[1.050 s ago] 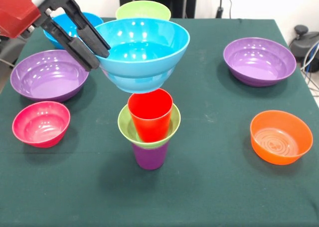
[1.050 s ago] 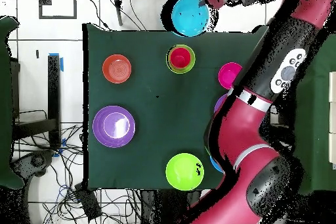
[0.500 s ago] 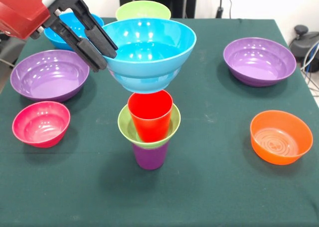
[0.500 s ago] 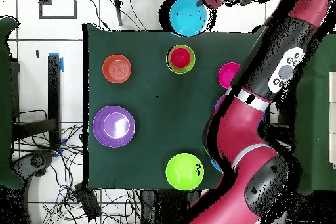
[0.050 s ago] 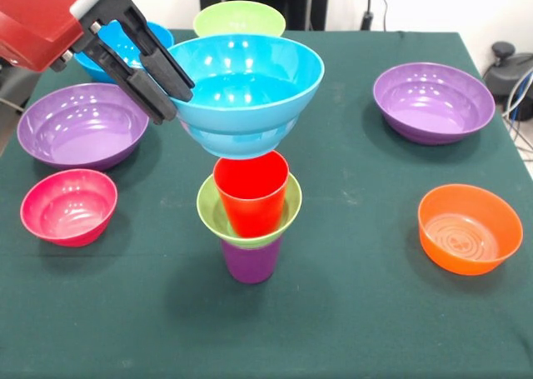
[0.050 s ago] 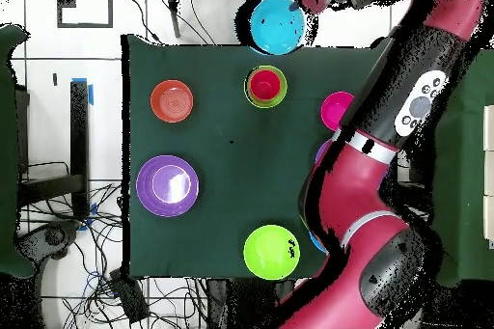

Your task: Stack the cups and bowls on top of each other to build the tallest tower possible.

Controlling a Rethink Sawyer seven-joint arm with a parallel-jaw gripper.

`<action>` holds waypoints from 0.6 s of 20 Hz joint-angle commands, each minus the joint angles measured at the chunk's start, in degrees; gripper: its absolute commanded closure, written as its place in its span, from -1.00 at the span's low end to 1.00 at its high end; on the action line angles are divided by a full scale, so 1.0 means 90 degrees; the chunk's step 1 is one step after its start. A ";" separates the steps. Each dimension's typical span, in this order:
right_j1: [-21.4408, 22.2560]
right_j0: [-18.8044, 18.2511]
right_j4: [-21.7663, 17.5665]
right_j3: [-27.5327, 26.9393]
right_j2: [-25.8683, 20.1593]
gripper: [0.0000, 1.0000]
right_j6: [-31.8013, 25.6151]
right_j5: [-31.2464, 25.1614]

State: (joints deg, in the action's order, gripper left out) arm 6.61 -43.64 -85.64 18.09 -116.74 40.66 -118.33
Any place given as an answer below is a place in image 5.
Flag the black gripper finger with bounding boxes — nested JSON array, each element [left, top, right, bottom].
[[108, 0, 196, 104]]

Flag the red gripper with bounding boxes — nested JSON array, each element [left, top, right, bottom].
[[0, 0, 179, 126]]

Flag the small blue bowl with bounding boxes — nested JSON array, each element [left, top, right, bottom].
[[166, 33, 326, 160]]

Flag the small green bowl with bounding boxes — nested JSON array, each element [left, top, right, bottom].
[[196, 172, 304, 249]]

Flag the red cup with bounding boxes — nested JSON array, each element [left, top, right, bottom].
[[212, 149, 291, 239]]

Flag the purple cup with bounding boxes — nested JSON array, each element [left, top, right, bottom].
[[219, 235, 284, 286]]

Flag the large blue bowl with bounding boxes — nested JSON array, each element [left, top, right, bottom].
[[74, 19, 175, 84]]

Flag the wide purple bowl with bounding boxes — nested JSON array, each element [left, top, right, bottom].
[[372, 62, 496, 146], [16, 82, 151, 172]]

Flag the large green bowl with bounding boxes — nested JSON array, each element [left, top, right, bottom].
[[192, 0, 287, 37]]

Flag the black office chair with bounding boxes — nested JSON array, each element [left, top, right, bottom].
[[0, 60, 42, 105]]

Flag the pink bowl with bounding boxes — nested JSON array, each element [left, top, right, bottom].
[[19, 168, 119, 247]]

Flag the dark green tablecloth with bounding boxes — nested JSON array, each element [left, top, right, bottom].
[[0, 27, 533, 379]]

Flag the black grey machine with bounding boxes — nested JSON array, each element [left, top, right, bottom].
[[482, 41, 533, 105]]

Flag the orange bowl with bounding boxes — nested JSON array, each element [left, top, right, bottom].
[[417, 183, 525, 277]]

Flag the white cable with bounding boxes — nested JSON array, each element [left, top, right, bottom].
[[0, 97, 26, 113]]

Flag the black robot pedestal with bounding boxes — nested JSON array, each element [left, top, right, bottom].
[[198, 0, 330, 31]]

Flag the grey cable bundle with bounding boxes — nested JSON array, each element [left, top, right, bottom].
[[501, 68, 533, 163]]

